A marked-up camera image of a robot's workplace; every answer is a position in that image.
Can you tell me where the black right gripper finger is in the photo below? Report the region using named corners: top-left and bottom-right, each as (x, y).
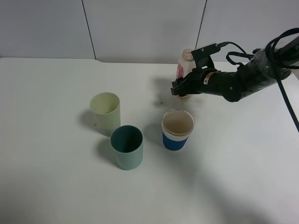
top-left (172, 72), bottom-right (195, 88)

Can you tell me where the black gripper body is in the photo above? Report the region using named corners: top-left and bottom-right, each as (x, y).
top-left (191, 71), bottom-right (241, 102)

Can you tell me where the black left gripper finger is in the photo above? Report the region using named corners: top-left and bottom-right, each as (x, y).
top-left (171, 85), bottom-right (199, 96)

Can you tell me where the pink label drink bottle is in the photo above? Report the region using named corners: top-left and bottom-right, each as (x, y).
top-left (175, 48), bottom-right (196, 101)

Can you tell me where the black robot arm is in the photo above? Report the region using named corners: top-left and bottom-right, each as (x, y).
top-left (171, 28), bottom-right (299, 102)

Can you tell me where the blue sleeved clear cup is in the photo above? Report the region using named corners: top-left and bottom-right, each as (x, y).
top-left (161, 109), bottom-right (194, 151)

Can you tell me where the pale yellow plastic cup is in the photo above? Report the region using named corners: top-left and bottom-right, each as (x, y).
top-left (90, 92), bottom-right (121, 137)

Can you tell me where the teal green plastic cup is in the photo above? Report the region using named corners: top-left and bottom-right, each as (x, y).
top-left (110, 125), bottom-right (143, 170)

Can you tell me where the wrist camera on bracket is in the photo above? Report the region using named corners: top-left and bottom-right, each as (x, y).
top-left (191, 43), bottom-right (221, 70)

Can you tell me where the black cable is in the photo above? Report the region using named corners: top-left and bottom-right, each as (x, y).
top-left (218, 27), bottom-right (299, 131)

